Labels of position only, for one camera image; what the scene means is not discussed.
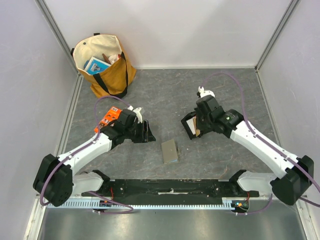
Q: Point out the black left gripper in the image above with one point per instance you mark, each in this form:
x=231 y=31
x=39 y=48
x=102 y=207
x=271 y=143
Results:
x=147 y=132

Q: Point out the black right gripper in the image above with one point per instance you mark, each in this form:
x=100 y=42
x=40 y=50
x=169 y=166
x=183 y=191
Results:
x=200 y=122

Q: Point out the credit card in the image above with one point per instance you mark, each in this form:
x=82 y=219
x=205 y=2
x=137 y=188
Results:
x=198 y=133

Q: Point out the black card tray box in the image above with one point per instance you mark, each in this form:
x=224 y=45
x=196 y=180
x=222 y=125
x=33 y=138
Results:
x=184 y=124

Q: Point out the grey card holder wallet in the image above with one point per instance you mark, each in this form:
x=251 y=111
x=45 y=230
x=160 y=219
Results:
x=169 y=152

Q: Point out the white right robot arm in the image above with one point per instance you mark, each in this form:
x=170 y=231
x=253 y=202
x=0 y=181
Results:
x=291 y=175

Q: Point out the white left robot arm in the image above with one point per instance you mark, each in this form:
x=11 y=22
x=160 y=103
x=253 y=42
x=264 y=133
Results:
x=57 y=178

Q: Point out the mustard canvas tote bag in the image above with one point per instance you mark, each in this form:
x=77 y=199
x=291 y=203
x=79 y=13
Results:
x=114 y=80

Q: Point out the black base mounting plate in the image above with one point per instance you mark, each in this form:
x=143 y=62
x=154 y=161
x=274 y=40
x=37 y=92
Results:
x=211 y=187

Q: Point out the blue book in bag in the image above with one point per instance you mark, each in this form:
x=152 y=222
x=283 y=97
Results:
x=95 y=66

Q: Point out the brown item in bag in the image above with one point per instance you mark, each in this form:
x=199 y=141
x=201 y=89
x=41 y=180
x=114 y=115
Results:
x=111 y=59

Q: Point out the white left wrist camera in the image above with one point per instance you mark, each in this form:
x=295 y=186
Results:
x=139 y=111

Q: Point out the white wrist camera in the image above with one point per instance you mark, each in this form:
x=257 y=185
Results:
x=201 y=92
x=139 y=111

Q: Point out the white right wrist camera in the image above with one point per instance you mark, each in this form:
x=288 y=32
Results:
x=201 y=92

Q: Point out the slotted cable duct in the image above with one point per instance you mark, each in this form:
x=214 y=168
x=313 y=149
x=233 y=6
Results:
x=97 y=203

